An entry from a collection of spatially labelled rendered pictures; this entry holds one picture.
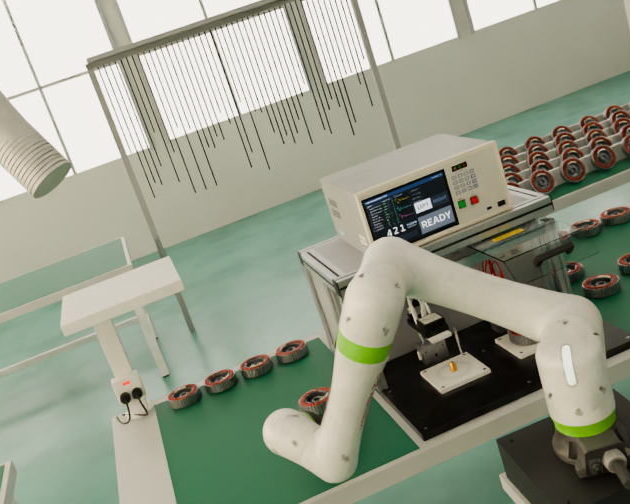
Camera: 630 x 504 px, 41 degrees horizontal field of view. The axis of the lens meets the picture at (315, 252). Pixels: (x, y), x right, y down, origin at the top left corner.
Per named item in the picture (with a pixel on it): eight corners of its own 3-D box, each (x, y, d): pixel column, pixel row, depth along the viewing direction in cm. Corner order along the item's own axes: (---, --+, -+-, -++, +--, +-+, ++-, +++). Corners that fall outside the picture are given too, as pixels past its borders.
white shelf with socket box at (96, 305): (232, 411, 263) (180, 279, 251) (118, 459, 257) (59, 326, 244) (215, 374, 297) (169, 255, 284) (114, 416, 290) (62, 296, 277)
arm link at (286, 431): (267, 400, 194) (247, 444, 194) (313, 425, 189) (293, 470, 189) (289, 399, 207) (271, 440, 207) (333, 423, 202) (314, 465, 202)
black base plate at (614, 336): (640, 344, 223) (638, 336, 222) (424, 441, 212) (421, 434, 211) (547, 299, 267) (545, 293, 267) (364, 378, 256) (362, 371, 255)
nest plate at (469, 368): (491, 372, 230) (490, 368, 229) (442, 394, 227) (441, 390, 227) (467, 355, 244) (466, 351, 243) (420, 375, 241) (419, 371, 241)
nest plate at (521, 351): (568, 338, 234) (567, 334, 234) (520, 359, 231) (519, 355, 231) (540, 323, 248) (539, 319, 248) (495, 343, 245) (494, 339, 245)
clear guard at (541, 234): (599, 252, 222) (594, 232, 220) (519, 286, 217) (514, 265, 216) (536, 231, 252) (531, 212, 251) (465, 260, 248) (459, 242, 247)
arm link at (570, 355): (615, 389, 177) (598, 310, 170) (620, 435, 163) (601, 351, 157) (552, 396, 181) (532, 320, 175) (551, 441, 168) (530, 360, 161)
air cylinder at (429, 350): (449, 355, 247) (444, 338, 246) (426, 365, 246) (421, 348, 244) (442, 350, 252) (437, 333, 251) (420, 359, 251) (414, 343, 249)
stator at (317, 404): (294, 416, 246) (290, 405, 245) (314, 396, 255) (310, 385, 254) (326, 417, 240) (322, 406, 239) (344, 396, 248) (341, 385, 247)
